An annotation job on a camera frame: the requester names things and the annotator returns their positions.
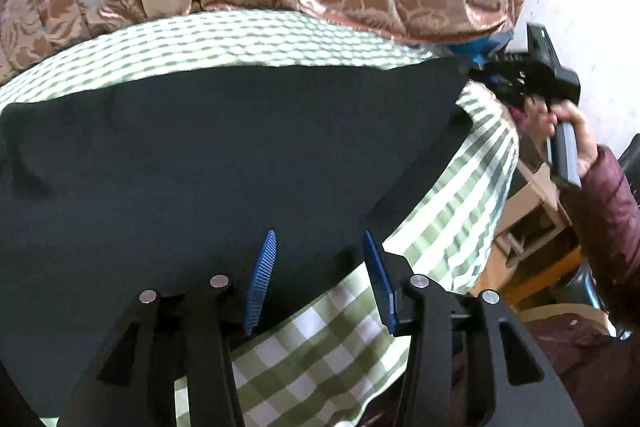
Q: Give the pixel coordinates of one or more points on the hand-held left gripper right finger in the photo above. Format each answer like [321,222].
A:
[379,282]

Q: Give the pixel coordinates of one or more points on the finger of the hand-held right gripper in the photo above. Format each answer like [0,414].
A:
[505,91]
[497,61]

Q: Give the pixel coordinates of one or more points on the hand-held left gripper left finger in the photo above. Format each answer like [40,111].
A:
[261,277]

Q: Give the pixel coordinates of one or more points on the black pants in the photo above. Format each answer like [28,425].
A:
[200,157]

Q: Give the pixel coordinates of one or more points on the person's right forearm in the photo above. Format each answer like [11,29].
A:
[610,217]

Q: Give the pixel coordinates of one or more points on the person's right hand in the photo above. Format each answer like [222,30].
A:
[580,132]

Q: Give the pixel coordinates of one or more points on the blue object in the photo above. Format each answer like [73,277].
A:
[482,44]

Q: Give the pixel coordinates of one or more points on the green checked bed sheet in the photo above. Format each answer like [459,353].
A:
[310,357]

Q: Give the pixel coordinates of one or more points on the cardboard box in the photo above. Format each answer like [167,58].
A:
[537,207]

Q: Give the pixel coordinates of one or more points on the wooden furniture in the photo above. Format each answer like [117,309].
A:
[545,277]

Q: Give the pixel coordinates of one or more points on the person's maroon jacket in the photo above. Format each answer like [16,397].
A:
[575,357]

